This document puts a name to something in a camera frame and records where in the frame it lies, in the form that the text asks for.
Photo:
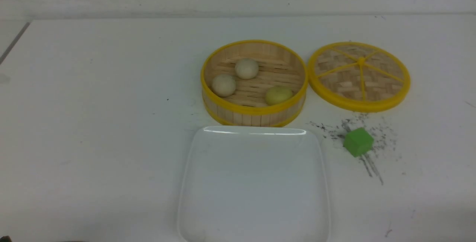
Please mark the white steamed bun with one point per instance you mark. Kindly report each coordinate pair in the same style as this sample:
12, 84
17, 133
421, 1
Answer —
223, 85
246, 68

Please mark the yellow steamed bun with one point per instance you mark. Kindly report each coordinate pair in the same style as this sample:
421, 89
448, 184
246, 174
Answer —
278, 94

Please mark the white square plate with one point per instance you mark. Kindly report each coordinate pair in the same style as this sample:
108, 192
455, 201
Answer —
254, 184

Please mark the yellow-rimmed bamboo steamer basket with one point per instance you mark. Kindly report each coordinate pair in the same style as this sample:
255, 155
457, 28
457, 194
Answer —
278, 66

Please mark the green cube block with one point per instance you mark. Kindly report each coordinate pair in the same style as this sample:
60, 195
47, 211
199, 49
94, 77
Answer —
358, 142

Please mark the yellow-rimmed bamboo steamer lid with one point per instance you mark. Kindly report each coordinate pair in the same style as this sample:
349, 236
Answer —
358, 77

